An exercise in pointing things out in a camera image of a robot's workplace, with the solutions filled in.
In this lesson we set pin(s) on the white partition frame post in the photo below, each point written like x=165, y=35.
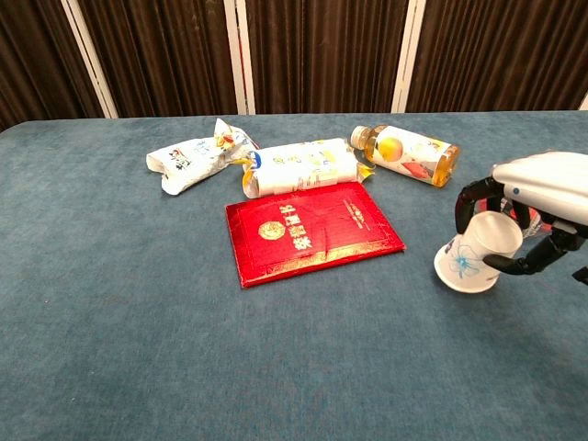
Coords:
x=239, y=59
x=584, y=103
x=89, y=59
x=408, y=59

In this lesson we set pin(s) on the dark brown pleated partition panel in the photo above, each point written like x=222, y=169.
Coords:
x=500, y=50
x=161, y=55
x=32, y=59
x=321, y=55

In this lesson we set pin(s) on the red certificate folder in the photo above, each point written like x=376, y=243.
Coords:
x=321, y=220

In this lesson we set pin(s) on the orange juice plastic bottle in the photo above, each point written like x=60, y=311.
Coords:
x=404, y=154

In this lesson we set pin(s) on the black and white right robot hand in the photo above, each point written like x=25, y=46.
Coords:
x=546, y=184

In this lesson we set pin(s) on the blue felt table mat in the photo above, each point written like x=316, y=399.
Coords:
x=138, y=344

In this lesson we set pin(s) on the white paper cup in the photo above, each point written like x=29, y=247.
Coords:
x=491, y=234

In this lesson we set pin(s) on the white crumpled snack bag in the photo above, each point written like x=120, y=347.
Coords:
x=188, y=163

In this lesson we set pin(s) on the yellow and white snack package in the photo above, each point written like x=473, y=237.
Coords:
x=298, y=167

